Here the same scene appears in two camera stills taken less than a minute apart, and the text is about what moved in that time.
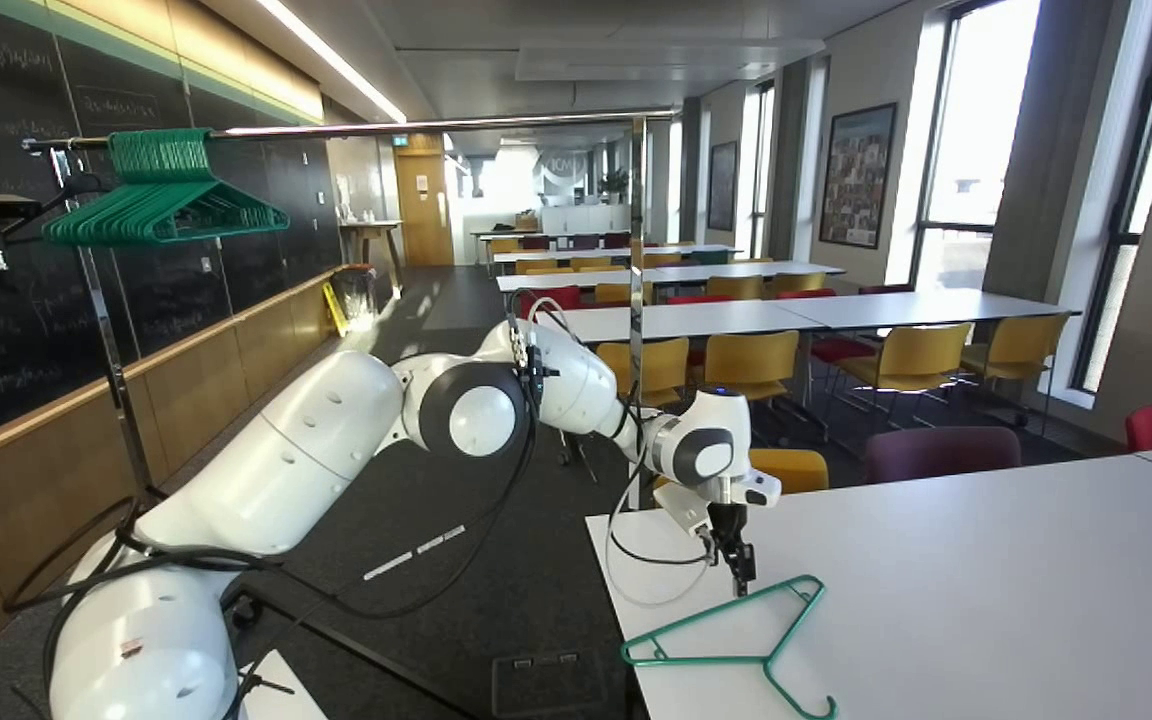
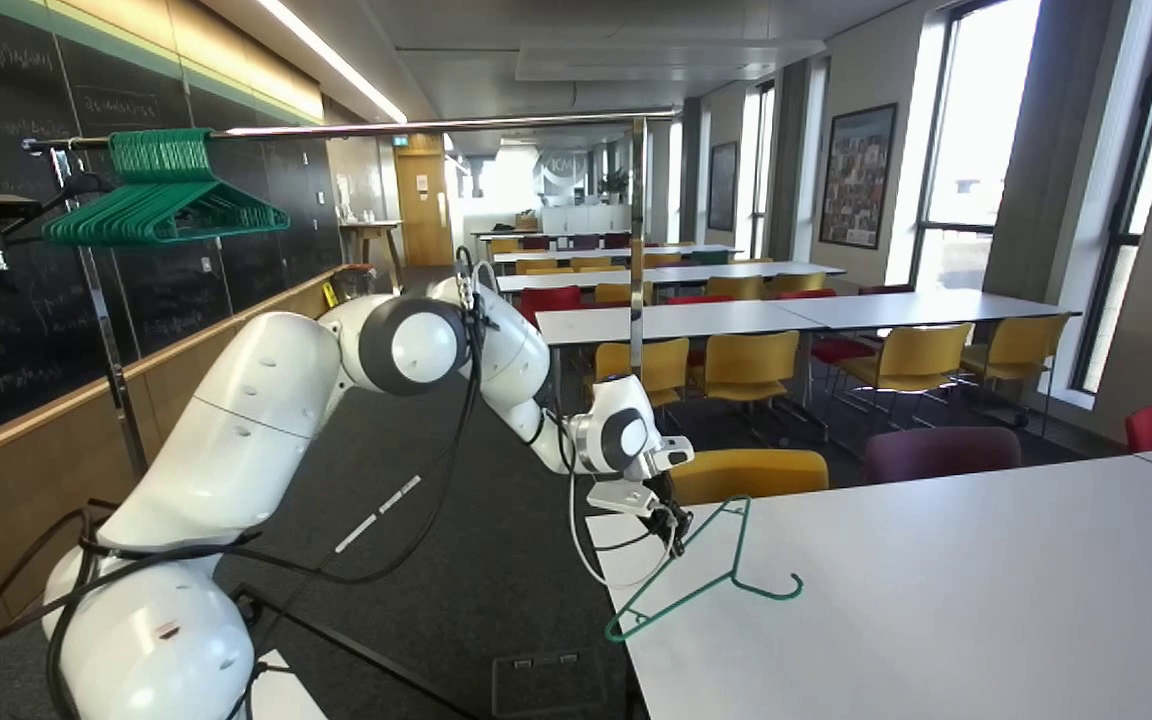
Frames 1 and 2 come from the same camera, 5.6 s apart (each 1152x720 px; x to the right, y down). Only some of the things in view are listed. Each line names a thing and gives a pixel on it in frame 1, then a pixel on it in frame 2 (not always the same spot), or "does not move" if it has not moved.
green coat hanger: [754, 628] -> [732, 572]
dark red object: [918, 455] does not move
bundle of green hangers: [160, 190] does not move
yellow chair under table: [1021, 345] does not move
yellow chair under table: [748, 363] does not move
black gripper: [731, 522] -> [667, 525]
